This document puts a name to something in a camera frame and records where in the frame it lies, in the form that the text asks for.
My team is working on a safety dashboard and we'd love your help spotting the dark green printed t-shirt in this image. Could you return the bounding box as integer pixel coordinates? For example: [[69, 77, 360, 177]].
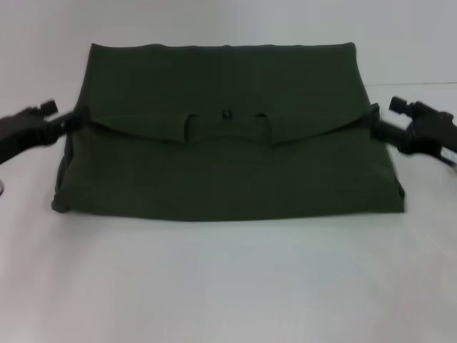
[[49, 41, 407, 223]]

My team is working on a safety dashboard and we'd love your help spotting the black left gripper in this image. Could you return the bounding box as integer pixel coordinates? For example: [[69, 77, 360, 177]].
[[0, 99, 82, 166]]

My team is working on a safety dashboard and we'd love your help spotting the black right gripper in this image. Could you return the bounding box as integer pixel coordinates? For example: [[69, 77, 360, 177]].
[[371, 95, 457, 167]]

